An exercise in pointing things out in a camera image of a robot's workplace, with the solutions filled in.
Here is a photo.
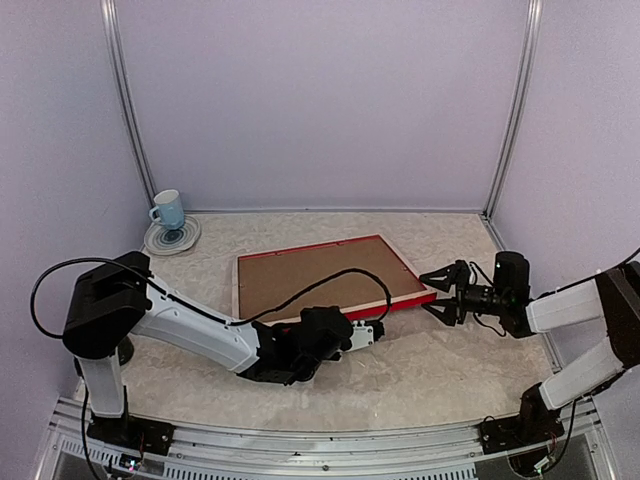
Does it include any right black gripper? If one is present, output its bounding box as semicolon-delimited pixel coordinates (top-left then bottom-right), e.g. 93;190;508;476
419;264;509;326

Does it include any red wooden picture frame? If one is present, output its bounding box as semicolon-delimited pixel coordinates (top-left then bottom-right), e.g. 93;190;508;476
232;234;436;325

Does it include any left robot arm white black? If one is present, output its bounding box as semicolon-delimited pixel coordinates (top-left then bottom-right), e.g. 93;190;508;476
62;252;355;445

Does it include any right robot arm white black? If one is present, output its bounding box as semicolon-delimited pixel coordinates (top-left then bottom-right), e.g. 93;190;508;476
419;251;639;453

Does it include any dark green mug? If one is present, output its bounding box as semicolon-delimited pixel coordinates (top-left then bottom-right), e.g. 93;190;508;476
118;336;135;366

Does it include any striped round plate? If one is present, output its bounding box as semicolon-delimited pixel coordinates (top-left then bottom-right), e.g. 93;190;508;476
144;215;202;256

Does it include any light blue mug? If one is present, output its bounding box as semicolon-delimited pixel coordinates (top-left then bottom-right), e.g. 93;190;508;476
148;189;185;230

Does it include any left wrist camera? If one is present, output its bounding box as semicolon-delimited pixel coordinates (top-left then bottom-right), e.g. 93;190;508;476
347;320;385;352

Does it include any aluminium front rail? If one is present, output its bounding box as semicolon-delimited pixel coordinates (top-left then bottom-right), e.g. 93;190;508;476
32;392;619;480

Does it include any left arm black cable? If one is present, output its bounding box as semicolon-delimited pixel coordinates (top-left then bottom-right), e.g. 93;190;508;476
29;257;392;340

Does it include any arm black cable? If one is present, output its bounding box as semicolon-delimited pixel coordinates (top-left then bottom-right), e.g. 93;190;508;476
29;257;392;340
594;247;640;276

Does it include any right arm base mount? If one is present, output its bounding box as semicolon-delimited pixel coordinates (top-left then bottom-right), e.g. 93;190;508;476
478;416;565;455

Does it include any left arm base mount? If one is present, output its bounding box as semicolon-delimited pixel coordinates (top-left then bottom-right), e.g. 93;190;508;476
87;416;175;456

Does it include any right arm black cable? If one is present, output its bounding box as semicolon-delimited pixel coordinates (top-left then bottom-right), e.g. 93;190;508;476
594;247;640;276

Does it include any right aluminium corner post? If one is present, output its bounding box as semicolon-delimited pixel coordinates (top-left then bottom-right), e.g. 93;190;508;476
483;0;544;223

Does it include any aluminium corner post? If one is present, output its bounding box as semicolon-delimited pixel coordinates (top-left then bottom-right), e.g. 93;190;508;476
99;0;157;207
483;0;544;223

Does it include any left aluminium corner post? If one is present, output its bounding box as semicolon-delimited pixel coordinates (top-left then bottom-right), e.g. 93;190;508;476
99;0;157;207

